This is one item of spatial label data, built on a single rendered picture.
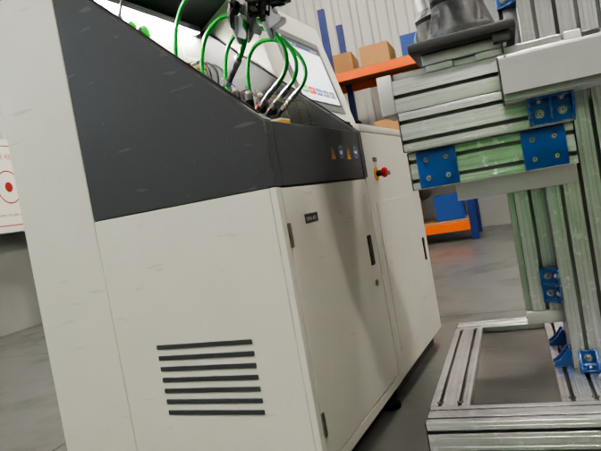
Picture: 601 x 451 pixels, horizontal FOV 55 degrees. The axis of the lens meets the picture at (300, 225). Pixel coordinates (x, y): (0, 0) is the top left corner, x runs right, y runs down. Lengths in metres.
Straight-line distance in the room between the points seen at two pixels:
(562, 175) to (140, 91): 1.05
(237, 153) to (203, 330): 0.47
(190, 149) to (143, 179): 0.17
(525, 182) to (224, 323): 0.81
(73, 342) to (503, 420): 1.19
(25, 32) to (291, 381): 1.22
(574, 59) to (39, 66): 1.37
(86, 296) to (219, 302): 0.45
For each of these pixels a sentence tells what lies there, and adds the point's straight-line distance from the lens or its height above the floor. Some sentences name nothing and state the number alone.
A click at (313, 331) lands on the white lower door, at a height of 0.42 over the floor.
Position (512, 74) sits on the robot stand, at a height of 0.91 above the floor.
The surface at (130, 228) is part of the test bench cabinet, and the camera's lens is 1.61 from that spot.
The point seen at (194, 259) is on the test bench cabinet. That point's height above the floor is 0.65.
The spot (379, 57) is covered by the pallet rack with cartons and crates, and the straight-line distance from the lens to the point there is 7.18.
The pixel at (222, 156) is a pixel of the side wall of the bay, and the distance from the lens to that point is 1.42.
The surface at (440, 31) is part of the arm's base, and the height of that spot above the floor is 1.06.
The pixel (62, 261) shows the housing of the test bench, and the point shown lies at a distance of 1.80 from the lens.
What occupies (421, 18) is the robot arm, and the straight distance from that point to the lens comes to 1.99.
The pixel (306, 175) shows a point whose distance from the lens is 1.51.
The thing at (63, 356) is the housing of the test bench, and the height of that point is 0.42.
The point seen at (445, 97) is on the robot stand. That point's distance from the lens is 1.33.
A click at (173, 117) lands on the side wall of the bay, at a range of 1.50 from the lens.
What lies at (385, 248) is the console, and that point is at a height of 0.53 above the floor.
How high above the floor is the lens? 0.74
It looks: 2 degrees down
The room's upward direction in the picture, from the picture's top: 10 degrees counter-clockwise
